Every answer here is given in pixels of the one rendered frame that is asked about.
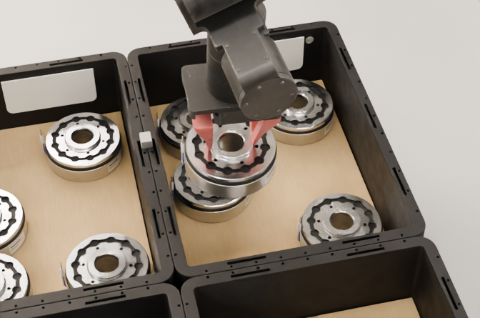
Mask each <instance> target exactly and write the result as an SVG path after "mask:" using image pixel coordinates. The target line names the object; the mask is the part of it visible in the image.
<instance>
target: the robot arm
mask: <svg viewBox="0 0 480 318"><path fill-rule="evenodd" d="M174 1H175V2H176V5H177V6H178V8H179V10H180V12H181V14H182V16H183V17H184V19H185V21H186V23H187V24H188V27H189V28H190V30H191V32H192V34H193V35H196V34H198V33H201V32H207V51H206V63H205V64H193V65H186V66H183V67H182V68H181V79H182V83H183V87H184V89H185V93H186V100H187V108H188V111H189V117H190V118H191V120H192V124H193V127H194V131H195V132H196V133H197V134H198V135H199V136H200V137H201V138H202V139H203V140H204V141H205V142H206V145H207V148H208V150H211V148H212V145H213V134H214V126H213V123H212V119H211V113H213V117H214V122H215V124H217V125H227V124H238V123H244V122H250V135H251V140H252V144H255V143H257V141H258V140H259V139H260V138H261V137H262V136H263V135H264V134H265V133H266V132H267V131H268V130H270V129H271V128H273V127H274V126H276V125H277V124H278V123H279V122H280V121H281V113H283V112H284V111H286V110H287V109H288V108H289V107H290V106H291V105H292V104H293V103H294V101H295V100H296V97H297V94H298V88H297V85H296V83H295V81H294V79H293V77H292V75H291V73H290V71H289V69H288V67H287V65H286V63H285V61H284V59H283V57H282V55H281V53H280V51H279V48H278V46H277V45H276V43H275V41H274V40H273V39H272V38H270V37H269V30H268V29H267V27H266V7H265V5H264V3H263V1H266V0H174ZM258 121H259V122H258Z"/></svg>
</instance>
